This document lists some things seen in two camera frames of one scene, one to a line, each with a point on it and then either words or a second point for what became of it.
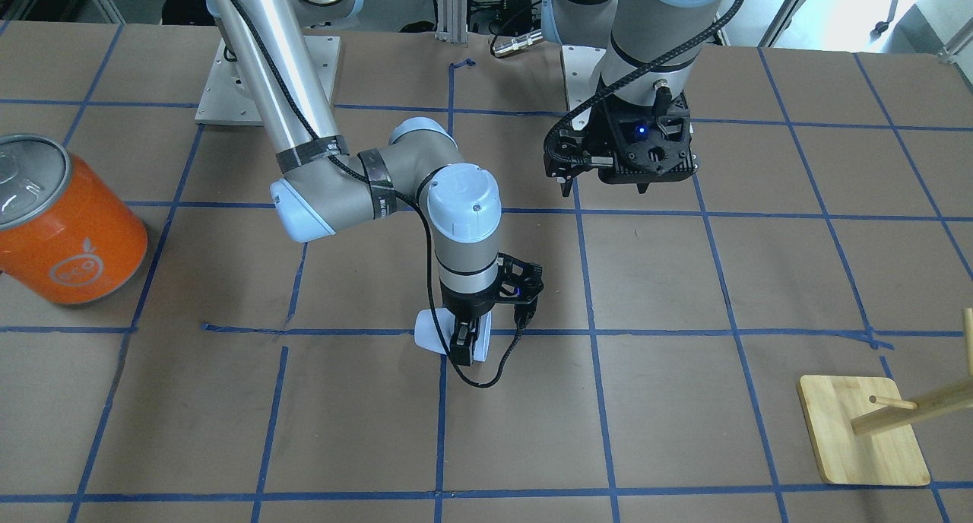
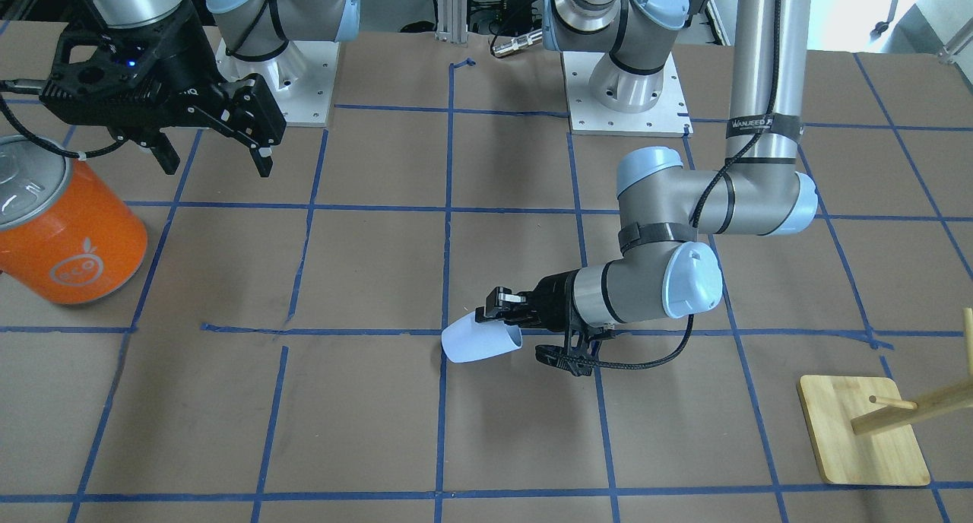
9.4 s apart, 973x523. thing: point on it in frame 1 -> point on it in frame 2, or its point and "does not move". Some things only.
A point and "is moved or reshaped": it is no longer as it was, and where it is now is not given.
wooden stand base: x=892 y=456 does not move
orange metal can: x=68 y=233 does not move
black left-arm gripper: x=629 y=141 -> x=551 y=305
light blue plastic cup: x=426 y=333 is moved or reshaped
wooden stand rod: x=893 y=413 does not move
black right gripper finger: x=461 y=343 -> x=262 y=157
